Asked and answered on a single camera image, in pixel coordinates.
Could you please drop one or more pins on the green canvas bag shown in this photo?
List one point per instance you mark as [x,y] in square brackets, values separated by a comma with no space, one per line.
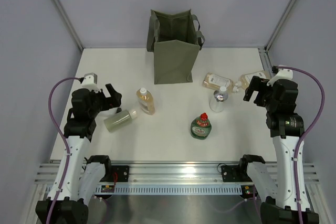
[175,41]

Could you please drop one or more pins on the white slotted cable duct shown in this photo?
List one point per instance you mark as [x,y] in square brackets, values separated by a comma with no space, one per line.
[169,190]

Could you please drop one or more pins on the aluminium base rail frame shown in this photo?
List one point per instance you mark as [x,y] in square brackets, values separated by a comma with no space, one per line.
[174,173]

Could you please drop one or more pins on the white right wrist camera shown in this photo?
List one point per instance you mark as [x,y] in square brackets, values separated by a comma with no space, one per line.
[281,72]

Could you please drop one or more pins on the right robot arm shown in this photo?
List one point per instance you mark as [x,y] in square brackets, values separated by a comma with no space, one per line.
[283,200]

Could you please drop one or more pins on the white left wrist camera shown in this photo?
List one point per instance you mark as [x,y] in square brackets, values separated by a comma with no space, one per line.
[90,82]

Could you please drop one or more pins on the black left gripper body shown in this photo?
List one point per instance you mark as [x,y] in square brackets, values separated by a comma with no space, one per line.
[100,103]

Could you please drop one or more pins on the clear bottle white cap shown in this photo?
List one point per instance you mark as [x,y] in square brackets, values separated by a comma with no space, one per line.
[218,99]

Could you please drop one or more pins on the amber liquid bottle white cap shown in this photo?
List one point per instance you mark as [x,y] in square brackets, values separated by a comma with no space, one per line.
[146,101]

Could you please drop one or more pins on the green Fairy dish soap bottle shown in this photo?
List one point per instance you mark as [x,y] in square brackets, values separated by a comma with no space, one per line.
[201,127]

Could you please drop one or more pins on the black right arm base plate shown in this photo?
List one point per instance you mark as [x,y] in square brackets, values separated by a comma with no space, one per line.
[230,173]

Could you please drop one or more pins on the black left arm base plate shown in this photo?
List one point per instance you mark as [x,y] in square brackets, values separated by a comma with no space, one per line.
[119,173]

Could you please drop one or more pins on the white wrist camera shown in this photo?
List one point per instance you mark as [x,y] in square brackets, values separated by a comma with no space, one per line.
[281,72]
[90,82]

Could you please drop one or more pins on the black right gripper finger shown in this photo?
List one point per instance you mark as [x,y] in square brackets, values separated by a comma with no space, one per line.
[259,99]
[256,84]

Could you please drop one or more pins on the pale green bottle white cap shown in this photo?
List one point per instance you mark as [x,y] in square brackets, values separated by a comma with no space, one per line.
[120,120]

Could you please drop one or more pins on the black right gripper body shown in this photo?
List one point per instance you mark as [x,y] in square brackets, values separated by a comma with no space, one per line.
[267,93]

